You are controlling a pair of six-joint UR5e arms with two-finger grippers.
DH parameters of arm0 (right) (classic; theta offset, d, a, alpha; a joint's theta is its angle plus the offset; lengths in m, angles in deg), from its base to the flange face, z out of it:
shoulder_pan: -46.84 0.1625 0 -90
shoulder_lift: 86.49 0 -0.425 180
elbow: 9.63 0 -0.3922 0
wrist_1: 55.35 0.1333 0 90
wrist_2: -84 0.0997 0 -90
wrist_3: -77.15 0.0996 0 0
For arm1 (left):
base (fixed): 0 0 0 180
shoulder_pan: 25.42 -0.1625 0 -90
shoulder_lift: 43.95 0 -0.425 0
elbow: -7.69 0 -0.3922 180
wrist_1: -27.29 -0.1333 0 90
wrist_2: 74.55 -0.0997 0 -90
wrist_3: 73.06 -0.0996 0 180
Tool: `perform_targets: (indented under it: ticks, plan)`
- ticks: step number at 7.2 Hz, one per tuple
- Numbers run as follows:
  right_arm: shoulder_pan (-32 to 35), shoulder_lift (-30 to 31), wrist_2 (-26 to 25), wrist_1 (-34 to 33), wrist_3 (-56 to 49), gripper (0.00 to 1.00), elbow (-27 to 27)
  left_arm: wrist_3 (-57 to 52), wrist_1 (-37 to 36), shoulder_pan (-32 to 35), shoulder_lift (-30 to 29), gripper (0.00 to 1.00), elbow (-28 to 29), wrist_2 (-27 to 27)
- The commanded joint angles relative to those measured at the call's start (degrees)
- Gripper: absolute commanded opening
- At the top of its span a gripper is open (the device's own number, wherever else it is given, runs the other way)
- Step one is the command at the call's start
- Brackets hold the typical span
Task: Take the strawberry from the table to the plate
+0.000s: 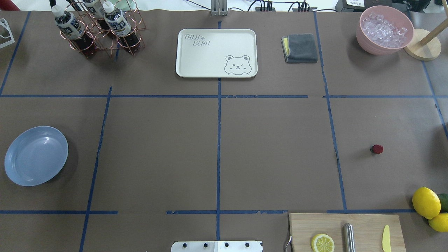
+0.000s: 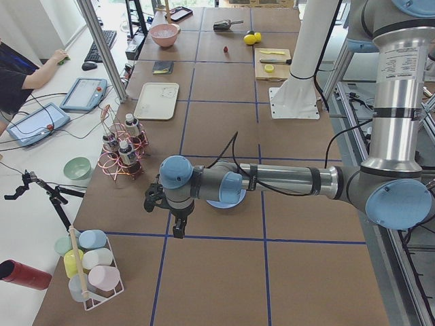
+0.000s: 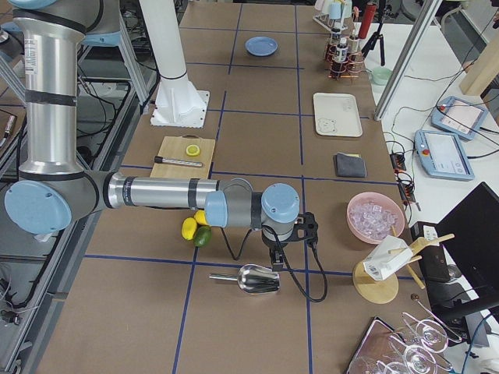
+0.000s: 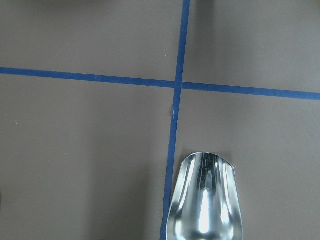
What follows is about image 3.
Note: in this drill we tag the white paper carton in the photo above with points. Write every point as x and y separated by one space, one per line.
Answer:
388 257

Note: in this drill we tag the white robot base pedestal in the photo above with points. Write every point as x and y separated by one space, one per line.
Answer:
178 103

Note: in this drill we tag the cream bear tray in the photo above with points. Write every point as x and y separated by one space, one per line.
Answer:
336 114

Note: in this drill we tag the black monitor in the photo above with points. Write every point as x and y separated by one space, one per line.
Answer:
474 250

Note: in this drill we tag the steel ice scoop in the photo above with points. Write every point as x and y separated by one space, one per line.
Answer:
252 279

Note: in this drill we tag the blue teach pendant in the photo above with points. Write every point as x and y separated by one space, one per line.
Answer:
460 117
442 156

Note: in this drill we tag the wooden cutting board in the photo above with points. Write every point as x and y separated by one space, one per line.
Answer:
174 147

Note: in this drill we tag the pink bowl with ice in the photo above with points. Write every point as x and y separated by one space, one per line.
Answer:
372 216

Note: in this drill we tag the steel muddler rod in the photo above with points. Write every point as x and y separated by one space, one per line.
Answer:
164 160

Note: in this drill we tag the copper wire bottle rack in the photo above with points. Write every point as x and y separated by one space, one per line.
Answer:
352 66

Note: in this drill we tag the white wire cup rack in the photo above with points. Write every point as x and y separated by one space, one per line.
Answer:
332 13

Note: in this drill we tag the glass rack with glasses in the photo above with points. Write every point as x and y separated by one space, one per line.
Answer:
415 347

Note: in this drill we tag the aluminium frame post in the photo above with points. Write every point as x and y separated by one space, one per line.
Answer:
416 34

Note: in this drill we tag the blue round plate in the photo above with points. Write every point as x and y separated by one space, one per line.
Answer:
261 46

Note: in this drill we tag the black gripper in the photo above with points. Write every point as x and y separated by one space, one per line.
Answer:
271 246

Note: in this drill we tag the red cylinder bottle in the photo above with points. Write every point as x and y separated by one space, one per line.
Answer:
368 16

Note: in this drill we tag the green small bowl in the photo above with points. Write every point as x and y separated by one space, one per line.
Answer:
380 75

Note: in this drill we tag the black tripod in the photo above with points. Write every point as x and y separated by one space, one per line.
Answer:
377 36

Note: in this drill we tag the wooden cup stand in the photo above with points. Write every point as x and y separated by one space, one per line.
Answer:
382 292

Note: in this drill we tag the green lime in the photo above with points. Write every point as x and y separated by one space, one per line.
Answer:
202 236

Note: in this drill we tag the yellow lemon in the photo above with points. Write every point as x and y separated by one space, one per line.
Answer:
200 218
189 227

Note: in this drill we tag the lemon half slice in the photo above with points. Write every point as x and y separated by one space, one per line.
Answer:
192 150

